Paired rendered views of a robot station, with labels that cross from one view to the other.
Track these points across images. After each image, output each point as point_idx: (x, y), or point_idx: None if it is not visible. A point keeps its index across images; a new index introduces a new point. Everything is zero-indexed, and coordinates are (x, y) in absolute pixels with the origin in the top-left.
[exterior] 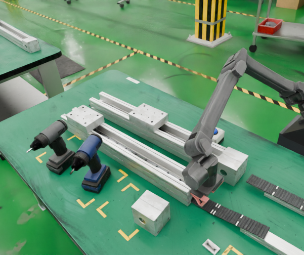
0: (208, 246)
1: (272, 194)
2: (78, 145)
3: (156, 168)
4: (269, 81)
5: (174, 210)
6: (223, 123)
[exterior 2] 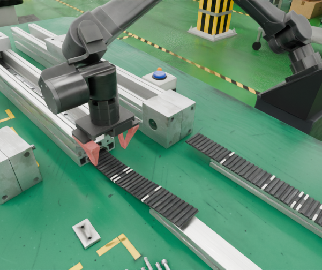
0: (81, 231)
1: (221, 162)
2: None
3: (45, 103)
4: (246, 0)
5: (55, 170)
6: (183, 77)
